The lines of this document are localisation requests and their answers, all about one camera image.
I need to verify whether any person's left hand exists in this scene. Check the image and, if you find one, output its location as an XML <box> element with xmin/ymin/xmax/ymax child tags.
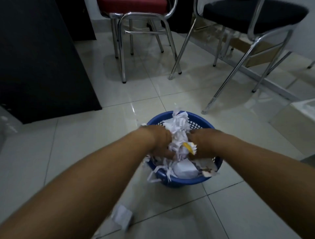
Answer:
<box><xmin>144</xmin><ymin>125</ymin><xmax>177</xmax><ymax>161</ymax></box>

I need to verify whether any red chrome chair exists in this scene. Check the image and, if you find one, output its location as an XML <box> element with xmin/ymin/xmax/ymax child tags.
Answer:
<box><xmin>97</xmin><ymin>0</ymin><xmax>182</xmax><ymax>84</ymax></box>

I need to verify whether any person's right hand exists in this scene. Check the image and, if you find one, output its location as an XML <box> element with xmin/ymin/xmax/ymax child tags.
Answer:
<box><xmin>188</xmin><ymin>128</ymin><xmax>224</xmax><ymax>161</ymax></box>

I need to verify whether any blue plastic mesh wastebasket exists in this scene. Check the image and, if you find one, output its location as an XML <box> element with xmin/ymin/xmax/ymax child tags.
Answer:
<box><xmin>145</xmin><ymin>111</ymin><xmax>224</xmax><ymax>189</ymax></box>

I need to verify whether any black hanging bag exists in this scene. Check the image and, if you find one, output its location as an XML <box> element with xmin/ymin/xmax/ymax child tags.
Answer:
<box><xmin>161</xmin><ymin>0</ymin><xmax>195</xmax><ymax>34</ymax></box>

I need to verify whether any black table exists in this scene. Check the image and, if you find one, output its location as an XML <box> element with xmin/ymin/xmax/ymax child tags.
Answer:
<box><xmin>0</xmin><ymin>0</ymin><xmax>103</xmax><ymax>125</ymax></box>

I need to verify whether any black chrome chair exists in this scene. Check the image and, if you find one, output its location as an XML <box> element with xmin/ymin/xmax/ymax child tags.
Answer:
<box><xmin>168</xmin><ymin>0</ymin><xmax>310</xmax><ymax>116</ymax></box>

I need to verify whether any person's left forearm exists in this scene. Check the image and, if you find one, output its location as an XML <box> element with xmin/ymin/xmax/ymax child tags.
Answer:
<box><xmin>0</xmin><ymin>127</ymin><xmax>158</xmax><ymax>239</ymax></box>

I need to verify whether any yellow paper scrap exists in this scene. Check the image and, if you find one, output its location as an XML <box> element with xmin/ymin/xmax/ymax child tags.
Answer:
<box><xmin>182</xmin><ymin>141</ymin><xmax>198</xmax><ymax>156</ymax></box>

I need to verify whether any brown wooden board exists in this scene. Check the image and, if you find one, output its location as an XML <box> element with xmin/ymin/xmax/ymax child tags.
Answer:
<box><xmin>230</xmin><ymin>37</ymin><xmax>282</xmax><ymax>68</ymax></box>

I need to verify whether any black cabinet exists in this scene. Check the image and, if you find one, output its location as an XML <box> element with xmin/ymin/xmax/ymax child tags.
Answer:
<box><xmin>55</xmin><ymin>0</ymin><xmax>97</xmax><ymax>42</ymax></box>

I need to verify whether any white tiled floor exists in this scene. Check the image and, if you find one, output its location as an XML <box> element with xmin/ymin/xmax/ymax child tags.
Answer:
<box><xmin>0</xmin><ymin>19</ymin><xmax>315</xmax><ymax>239</ymax></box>

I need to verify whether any pile of shredded white paper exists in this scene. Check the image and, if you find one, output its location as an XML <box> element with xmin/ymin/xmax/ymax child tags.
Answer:
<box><xmin>92</xmin><ymin>204</ymin><xmax>135</xmax><ymax>239</ymax></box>

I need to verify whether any person's right forearm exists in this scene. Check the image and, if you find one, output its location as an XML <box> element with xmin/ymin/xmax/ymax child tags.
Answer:
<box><xmin>216</xmin><ymin>133</ymin><xmax>315</xmax><ymax>239</ymax></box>

